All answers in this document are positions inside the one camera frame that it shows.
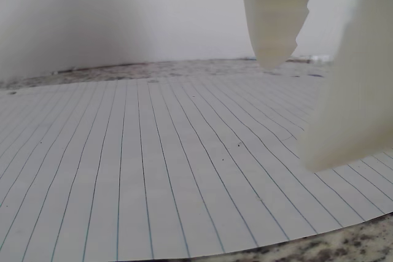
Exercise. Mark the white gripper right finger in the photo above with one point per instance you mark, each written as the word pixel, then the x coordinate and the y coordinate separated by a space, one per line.
pixel 356 105

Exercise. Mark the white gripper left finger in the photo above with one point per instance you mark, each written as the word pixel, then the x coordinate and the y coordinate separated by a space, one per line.
pixel 276 13

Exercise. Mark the white foam board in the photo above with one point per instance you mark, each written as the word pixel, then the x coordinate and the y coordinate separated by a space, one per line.
pixel 122 13

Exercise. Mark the lined paper sheet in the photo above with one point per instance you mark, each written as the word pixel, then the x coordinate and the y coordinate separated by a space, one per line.
pixel 153 167

